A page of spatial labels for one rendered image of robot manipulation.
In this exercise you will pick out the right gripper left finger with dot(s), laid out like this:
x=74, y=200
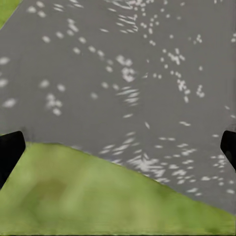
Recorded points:
x=12, y=146

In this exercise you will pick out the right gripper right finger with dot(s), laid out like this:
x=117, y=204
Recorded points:
x=228, y=146

